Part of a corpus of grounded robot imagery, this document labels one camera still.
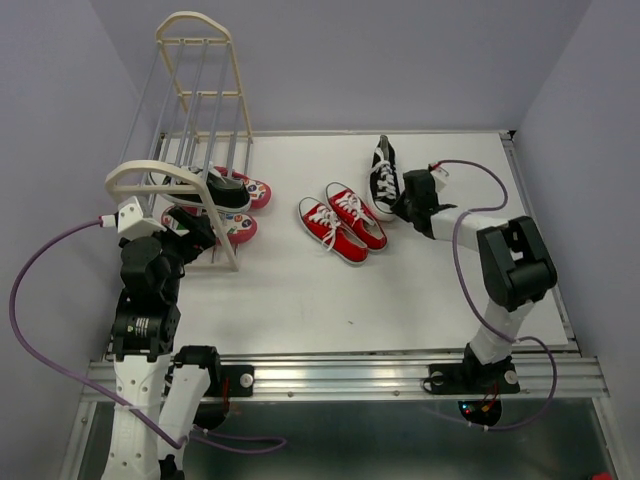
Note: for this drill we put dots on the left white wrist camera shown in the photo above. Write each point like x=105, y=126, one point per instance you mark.
x=132, y=220

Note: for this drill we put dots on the pink sandal with green strap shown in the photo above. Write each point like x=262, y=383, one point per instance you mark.
x=240, y=228

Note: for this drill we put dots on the aluminium mounting rail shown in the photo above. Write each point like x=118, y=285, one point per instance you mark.
x=389, y=377

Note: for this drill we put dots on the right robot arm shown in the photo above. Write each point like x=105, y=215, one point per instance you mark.
x=516, y=266

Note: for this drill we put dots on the black canvas sneaker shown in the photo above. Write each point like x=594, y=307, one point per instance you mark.
x=229, y=195
x=383, y=185

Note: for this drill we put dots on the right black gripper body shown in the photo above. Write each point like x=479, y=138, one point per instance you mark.
x=404, y=206

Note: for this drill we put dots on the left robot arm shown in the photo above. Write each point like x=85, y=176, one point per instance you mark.
x=161, y=389

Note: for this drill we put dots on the red canvas sneaker left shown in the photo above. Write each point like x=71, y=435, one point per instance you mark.
x=323, y=224

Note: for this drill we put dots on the red canvas sneaker right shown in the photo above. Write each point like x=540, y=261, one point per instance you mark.
x=356, y=216

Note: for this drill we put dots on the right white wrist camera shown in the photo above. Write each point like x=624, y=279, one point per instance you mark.
x=440, y=176

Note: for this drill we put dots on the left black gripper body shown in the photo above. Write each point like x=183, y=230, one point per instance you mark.
x=186, y=247

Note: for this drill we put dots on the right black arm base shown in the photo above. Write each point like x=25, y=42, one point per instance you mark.
x=478, y=388

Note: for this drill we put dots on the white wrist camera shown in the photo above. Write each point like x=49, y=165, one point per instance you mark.
x=440, y=176
x=132, y=220

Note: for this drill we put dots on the red canvas sneaker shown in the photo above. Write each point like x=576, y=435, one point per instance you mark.
x=323, y=224
x=356, y=216

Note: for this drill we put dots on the cream shoe shelf with metal rods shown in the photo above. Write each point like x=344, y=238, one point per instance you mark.
x=201, y=118

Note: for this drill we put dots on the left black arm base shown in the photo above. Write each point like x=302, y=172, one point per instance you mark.
x=235, y=382

